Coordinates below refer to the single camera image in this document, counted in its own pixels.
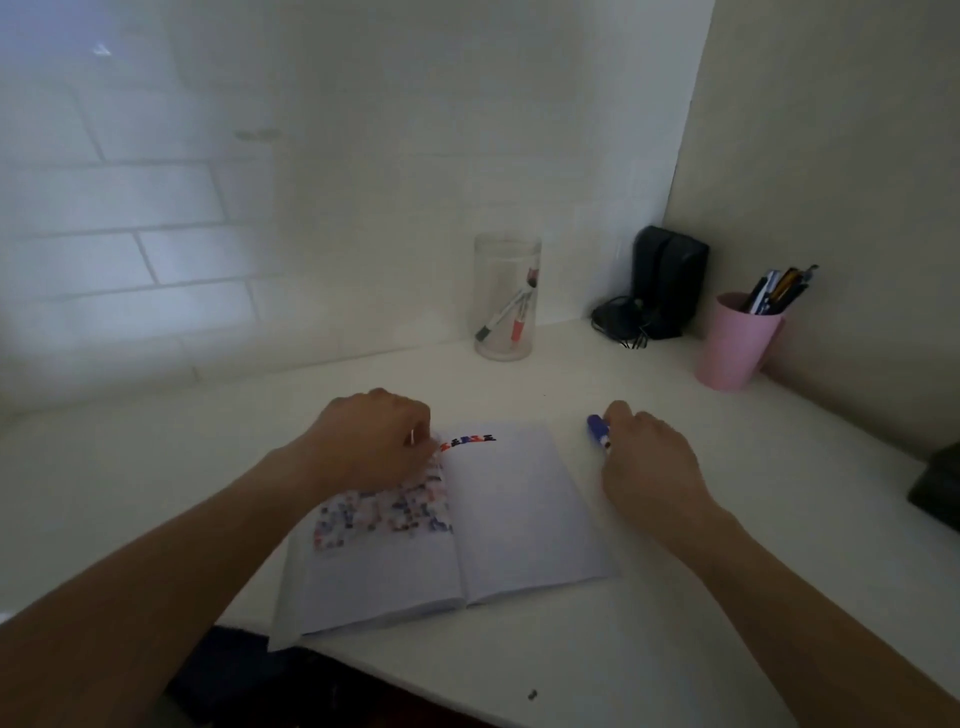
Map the clear plastic jar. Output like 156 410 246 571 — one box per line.
472 233 543 363

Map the person's left forearm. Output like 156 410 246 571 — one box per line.
0 446 340 728

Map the white marker with dark cap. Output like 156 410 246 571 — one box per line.
474 288 531 343

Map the bunch of dark pens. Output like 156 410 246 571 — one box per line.
741 264 819 317

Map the white notebook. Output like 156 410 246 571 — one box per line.
267 420 621 652

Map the dark blue fabric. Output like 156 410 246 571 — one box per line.
165 625 489 728

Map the person's right forearm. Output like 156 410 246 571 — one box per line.
673 510 960 728

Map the black speaker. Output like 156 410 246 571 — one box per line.
630 225 711 341

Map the person's left hand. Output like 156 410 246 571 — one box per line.
301 387 445 504

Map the black box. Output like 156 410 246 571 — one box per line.
905 442 960 534

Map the pink cup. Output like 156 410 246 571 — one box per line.
693 291 786 393

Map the person's right hand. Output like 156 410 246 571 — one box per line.
600 400 726 546

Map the black cable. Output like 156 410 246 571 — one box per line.
590 294 649 351

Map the red marker pen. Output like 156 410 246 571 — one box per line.
510 268 540 345

